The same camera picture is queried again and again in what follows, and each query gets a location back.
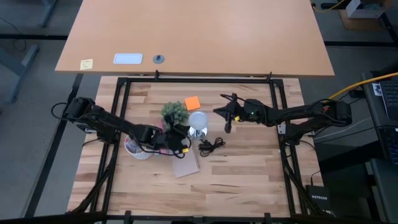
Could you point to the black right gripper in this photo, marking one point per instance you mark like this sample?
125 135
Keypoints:
244 112

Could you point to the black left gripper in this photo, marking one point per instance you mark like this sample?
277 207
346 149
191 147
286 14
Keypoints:
171 140

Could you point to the brown spiral notebook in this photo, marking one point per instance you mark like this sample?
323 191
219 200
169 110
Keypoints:
186 166

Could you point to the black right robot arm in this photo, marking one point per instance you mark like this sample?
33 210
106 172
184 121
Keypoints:
298 113

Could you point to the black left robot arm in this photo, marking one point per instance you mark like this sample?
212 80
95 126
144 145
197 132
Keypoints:
118 126

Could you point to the green artificial succulent plant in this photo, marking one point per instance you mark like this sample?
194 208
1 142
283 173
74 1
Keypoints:
175 110

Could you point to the orange sticky note pad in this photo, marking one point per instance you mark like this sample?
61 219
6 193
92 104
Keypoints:
192 103

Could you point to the white textured pen cup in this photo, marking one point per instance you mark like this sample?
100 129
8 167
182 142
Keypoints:
136 154

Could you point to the lilac grey pen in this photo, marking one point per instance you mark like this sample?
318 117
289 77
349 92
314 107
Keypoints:
132 147

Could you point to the light wood desk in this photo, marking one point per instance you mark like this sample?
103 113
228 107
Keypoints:
199 37

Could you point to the white rectangular desk plate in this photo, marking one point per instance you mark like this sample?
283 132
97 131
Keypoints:
127 58

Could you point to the yellow sticky note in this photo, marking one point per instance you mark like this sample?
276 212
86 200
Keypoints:
86 64

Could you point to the black power adapter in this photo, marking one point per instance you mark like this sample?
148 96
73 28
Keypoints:
357 93

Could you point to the white printed label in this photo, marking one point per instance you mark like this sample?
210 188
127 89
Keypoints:
377 89

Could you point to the black side desk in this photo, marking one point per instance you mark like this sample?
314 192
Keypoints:
373 155

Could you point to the brown cardboard box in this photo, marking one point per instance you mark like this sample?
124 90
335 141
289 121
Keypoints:
357 24

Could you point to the grey white box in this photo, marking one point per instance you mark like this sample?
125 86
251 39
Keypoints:
357 11

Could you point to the black keyboard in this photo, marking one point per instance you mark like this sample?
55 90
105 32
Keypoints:
391 99

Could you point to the keyboard with blue backlight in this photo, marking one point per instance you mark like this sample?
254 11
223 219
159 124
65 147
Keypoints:
392 146

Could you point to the grey desk leg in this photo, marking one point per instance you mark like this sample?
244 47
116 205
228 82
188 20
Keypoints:
48 12
28 59

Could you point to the black aluminium rig frame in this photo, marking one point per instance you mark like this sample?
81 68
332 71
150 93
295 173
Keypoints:
199 80

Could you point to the black Netgear network switch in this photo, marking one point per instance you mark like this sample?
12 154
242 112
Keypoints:
318 197

